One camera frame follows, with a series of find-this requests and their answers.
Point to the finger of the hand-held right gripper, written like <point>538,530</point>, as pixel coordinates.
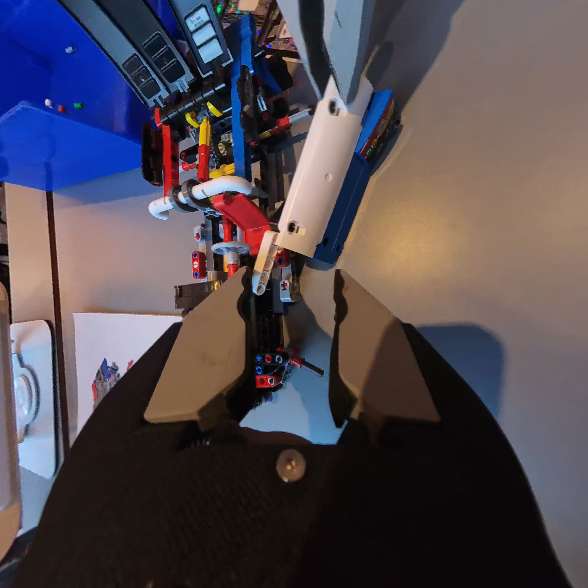
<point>291,18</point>
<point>353,41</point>

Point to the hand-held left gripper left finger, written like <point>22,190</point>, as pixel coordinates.
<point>202,363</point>

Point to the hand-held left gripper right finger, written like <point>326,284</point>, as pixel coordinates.
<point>386,367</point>

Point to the toy brick vehicle model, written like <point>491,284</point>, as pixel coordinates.
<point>241,115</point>

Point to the white blue brick panel assembly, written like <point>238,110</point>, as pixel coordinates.
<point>321,174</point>

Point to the grey desk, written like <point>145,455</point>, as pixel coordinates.
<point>459,206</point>

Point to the holographic sticker sheet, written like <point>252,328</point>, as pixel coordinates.
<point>280,34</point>

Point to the open instruction booklet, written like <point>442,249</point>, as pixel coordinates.
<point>115,335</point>

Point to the scattered small brick pieces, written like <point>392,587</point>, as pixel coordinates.
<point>78,105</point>

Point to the blue plastic bin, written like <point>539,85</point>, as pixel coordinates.
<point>55,147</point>

